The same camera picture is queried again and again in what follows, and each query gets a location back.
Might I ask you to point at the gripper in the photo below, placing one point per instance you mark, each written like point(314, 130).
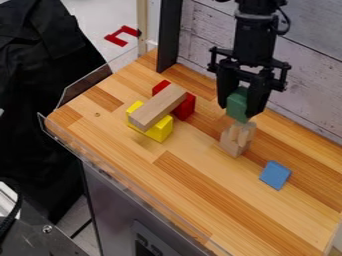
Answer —
point(249, 68)

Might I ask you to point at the green cube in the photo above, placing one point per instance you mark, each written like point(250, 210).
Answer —
point(237, 106)

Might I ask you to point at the wooden plus block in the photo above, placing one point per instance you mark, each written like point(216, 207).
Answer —
point(237, 140)

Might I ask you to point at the red block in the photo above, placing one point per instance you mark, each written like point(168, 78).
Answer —
point(187, 107)

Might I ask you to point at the wooden plank block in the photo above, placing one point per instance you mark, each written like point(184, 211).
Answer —
point(158, 106)

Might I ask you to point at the yellow block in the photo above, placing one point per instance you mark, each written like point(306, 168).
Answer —
point(161, 130)

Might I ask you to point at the blue block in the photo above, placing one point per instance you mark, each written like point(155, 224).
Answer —
point(275, 175)

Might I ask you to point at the black cloth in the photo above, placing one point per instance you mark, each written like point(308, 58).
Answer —
point(35, 83)

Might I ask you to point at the black post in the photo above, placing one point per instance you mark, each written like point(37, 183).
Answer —
point(169, 33)

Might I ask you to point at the wooden post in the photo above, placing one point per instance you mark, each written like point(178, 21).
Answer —
point(142, 26)

